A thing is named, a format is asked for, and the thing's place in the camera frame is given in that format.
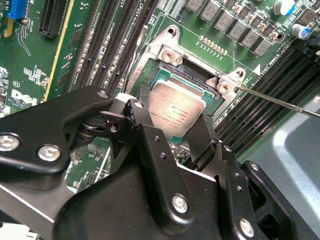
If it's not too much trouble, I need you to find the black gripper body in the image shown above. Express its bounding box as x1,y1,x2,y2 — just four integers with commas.
53,164,234,240

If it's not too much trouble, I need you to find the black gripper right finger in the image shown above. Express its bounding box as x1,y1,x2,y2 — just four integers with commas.
186,114,301,240

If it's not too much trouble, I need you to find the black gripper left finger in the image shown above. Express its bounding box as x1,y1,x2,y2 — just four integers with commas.
0,83,197,229

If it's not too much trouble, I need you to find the metal locking lever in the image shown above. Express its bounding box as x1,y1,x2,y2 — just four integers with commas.
234,84,320,118
124,24,151,93

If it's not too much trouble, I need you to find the silver-topped CPU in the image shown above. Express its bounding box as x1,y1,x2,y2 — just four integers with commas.
146,69,220,146

